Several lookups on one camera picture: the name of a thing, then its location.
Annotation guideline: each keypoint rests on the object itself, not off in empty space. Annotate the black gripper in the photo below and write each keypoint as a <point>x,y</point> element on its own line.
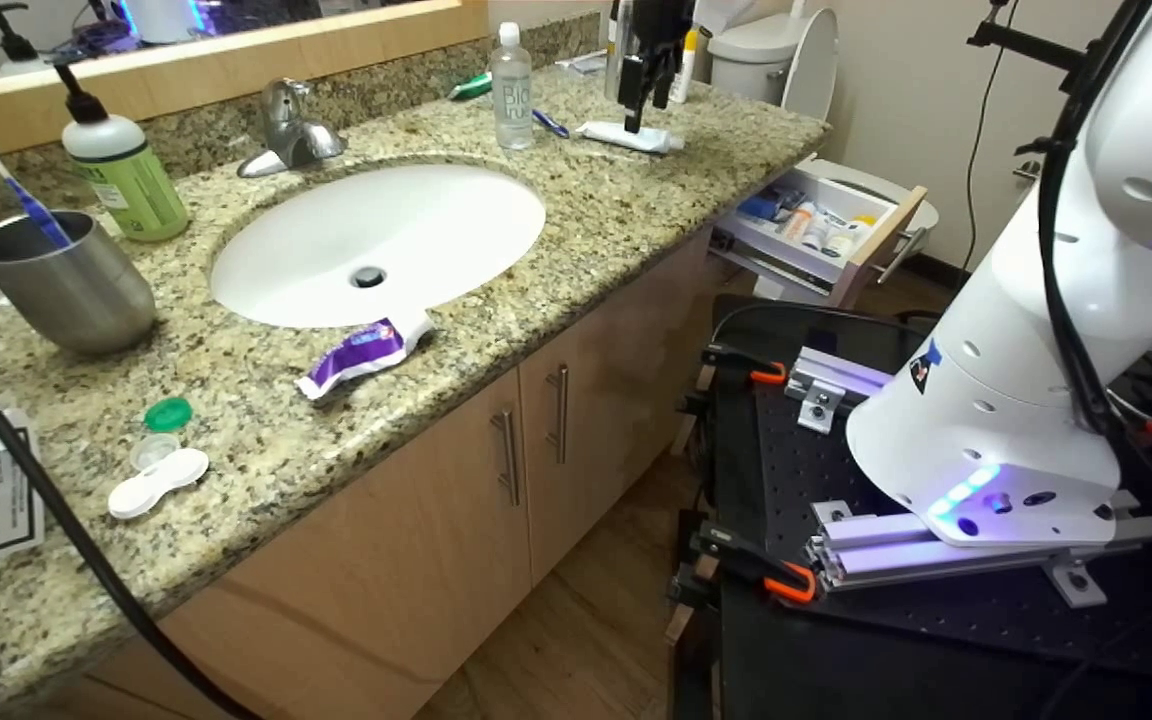
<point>660,25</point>

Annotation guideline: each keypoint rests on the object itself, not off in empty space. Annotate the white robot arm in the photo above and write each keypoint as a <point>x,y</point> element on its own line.
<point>1001,402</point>

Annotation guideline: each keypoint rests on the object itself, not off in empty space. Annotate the green tube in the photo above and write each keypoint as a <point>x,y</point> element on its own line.
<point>474,87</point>

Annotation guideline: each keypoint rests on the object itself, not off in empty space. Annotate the white oval sink basin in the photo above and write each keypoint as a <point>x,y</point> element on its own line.
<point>400,227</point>

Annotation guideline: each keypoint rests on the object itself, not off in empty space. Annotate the purple toothpaste tube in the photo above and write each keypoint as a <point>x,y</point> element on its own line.
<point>358,356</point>

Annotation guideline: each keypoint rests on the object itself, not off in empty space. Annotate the yellow capped white bottle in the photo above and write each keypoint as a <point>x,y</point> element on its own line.
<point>693,66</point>

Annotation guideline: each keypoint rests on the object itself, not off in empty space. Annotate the silver slim bottle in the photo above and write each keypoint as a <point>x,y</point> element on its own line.
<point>614,54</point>

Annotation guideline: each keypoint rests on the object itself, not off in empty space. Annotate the blue pen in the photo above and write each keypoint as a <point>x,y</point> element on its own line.
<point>548,121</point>

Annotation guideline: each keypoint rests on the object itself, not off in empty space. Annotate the white toilet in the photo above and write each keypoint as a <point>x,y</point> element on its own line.
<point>769,54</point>

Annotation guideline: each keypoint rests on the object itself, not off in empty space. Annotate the clear plastic bottle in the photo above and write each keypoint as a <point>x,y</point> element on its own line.
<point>513,93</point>

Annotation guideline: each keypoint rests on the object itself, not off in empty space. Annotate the open white drawer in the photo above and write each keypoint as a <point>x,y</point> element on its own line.
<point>809,227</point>

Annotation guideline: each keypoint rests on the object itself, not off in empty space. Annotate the orange black clamp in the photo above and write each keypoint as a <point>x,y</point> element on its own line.
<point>769,575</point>
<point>749,365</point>

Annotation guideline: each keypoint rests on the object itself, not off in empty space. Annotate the wooden cabinet door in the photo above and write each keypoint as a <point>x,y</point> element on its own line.
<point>629,387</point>
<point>378,562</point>

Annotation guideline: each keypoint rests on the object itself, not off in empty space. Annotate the chrome faucet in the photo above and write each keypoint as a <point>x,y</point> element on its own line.
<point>289,132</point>

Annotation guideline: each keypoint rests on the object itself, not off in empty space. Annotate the wooden framed mirror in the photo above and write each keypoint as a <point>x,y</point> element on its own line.
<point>268,58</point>

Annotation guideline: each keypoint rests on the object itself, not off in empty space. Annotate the green soap pump bottle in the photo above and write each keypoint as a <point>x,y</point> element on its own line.
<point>137,186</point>

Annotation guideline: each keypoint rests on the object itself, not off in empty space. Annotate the green round cap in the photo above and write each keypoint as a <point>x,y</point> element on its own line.
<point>169,413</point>

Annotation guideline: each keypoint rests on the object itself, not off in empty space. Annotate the black robot cart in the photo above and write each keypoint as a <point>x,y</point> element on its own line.
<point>870,652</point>

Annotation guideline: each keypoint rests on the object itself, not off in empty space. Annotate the stainless steel cup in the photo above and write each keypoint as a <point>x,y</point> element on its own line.
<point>71,293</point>

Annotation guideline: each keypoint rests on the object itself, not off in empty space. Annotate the white contact lens case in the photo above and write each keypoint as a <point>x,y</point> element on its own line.
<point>158,487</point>

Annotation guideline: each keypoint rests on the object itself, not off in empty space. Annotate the white and blue toothbrush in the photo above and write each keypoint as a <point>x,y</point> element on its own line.
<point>10,183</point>

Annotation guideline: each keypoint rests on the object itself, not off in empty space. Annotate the aluminium mounting rail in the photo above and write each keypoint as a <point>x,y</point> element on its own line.
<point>839,380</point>
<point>923,555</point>

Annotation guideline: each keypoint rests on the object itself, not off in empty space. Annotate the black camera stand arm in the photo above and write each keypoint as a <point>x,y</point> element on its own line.
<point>1023,40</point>

